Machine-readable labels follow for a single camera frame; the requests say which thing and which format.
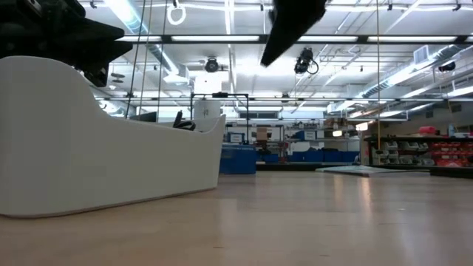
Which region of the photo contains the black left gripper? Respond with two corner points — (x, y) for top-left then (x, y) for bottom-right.
(0, 0), (134, 88)

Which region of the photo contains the black monitor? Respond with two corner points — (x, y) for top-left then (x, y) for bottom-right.
(129, 111), (158, 123)

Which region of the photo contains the round black ceiling fixture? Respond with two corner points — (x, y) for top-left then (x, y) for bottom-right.
(204, 56), (220, 74)

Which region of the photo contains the white plastic tray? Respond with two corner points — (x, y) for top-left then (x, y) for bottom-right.
(0, 55), (227, 219)

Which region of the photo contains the blue game controller box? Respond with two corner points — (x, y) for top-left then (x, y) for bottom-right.
(220, 143), (258, 176)

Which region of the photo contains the Yellowstone picture book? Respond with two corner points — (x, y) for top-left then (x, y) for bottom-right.
(315, 164), (432, 178)

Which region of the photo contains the shelf with red bins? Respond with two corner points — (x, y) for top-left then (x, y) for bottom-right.
(364, 125), (473, 168)

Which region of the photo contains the black overhead camera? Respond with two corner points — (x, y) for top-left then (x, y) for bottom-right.
(293, 47), (319, 75)

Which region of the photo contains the black overhead frame beam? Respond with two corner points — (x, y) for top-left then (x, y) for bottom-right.
(118, 34), (473, 46)

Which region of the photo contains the white hanging ring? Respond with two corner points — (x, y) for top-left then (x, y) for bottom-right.
(166, 2), (188, 27)

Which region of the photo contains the yellow hanging cord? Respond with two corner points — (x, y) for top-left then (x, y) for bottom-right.
(375, 0), (381, 167)

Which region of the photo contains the silver ventilation duct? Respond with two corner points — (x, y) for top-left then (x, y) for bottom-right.
(360, 44), (473, 99)

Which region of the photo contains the black aluminium table frame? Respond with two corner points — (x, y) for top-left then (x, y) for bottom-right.
(256, 161), (473, 180)

